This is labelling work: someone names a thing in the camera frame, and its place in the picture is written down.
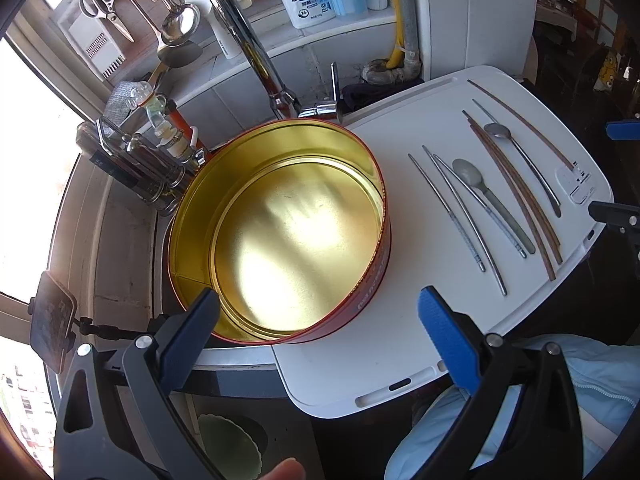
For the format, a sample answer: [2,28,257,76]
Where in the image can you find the light blue clothing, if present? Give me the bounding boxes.
[384,334,639,479]

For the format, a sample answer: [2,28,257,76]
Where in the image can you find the metal chopstick patterned handle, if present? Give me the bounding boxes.
[407,153,486,273]

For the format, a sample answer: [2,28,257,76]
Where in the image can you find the white cutting board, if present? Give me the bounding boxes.
[273,66,613,418]

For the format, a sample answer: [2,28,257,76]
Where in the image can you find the chrome kitchen faucet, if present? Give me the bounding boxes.
[210,0,343,124]

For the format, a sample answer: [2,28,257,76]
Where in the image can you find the hanging steel ladle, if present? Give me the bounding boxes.
[160,0,201,47]

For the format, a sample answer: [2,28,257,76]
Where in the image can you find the person left hand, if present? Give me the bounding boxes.
[260,457,306,480]

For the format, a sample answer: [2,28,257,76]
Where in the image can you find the green plate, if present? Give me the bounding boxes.
[198,414,262,480]

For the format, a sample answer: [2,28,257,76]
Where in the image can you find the brown wooden chopstick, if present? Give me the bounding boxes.
[461,109,558,283]
[462,110,563,278]

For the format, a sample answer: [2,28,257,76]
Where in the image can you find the kitchen scissors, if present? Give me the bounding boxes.
[78,0,134,42]

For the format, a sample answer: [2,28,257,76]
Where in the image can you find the orange pipe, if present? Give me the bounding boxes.
[165,100,205,150]

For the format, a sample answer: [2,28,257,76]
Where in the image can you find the yellow gas hose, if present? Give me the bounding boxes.
[384,0,406,71]

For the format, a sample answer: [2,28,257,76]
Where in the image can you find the grey metal pipe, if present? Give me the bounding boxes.
[361,0,422,86]

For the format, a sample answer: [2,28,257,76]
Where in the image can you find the thin curved wooden chopstick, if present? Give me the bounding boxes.
[466,78,576,172]

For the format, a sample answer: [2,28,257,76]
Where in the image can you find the red gold round tin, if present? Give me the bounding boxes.
[166,119,392,344]

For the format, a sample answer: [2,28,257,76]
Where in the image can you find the plain metal chopstick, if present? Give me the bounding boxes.
[421,144,509,297]

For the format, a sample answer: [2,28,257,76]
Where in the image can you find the steel spoon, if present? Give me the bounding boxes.
[472,99,562,218]

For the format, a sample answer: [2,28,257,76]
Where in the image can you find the phone on mount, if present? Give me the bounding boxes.
[27,271,77,374]

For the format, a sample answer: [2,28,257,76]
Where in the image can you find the white refrigerator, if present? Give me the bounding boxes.
[416,0,537,80]

